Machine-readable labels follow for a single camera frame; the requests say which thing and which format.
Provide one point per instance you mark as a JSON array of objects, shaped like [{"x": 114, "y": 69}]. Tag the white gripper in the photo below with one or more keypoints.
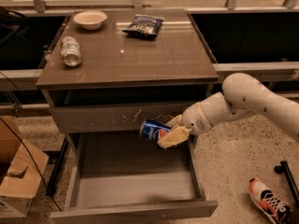
[{"x": 193, "y": 118}]

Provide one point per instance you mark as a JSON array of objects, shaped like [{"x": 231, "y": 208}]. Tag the blue pepsi can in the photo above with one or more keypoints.
[{"x": 153, "y": 130}]

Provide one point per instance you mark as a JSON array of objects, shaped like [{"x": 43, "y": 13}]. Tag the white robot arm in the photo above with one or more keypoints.
[{"x": 241, "y": 95}]

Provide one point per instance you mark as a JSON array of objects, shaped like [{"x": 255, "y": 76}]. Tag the open grey middle drawer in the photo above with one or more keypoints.
[{"x": 120, "y": 178}]

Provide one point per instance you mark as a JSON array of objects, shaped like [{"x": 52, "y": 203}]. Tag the grey drawer cabinet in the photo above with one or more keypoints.
[{"x": 120, "y": 69}]

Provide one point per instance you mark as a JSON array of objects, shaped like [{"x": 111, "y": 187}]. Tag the closed grey top drawer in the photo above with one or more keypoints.
[{"x": 110, "y": 118}]

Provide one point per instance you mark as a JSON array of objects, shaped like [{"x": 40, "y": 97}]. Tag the white green soda can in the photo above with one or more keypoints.
[{"x": 70, "y": 51}]

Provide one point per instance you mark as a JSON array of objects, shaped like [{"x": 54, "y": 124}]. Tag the dark blue chip bag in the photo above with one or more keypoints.
[{"x": 144, "y": 25}]

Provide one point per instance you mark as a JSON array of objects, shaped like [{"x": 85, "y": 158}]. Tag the orange white sneaker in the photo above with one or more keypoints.
[{"x": 277, "y": 211}]

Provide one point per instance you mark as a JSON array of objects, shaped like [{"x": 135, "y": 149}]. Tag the black stand foot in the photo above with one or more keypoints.
[{"x": 283, "y": 168}]

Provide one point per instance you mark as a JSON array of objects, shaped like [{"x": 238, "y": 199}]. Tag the white paper bowl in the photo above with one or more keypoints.
[{"x": 90, "y": 20}]

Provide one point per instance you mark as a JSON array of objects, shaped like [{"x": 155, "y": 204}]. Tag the brown cardboard box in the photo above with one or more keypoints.
[{"x": 21, "y": 166}]

